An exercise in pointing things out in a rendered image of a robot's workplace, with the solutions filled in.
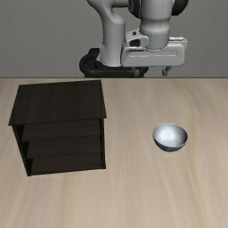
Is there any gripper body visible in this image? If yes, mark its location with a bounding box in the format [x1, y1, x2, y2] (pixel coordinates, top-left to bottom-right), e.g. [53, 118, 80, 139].
[120, 28, 189, 68]

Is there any grey-blue porcelain bowl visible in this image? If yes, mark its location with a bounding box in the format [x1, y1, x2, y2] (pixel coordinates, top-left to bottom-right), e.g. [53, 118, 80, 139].
[151, 122, 189, 153]

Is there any dark wooden shelf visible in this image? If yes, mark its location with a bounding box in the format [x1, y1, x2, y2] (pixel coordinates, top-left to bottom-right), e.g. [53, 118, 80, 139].
[8, 79, 108, 177]

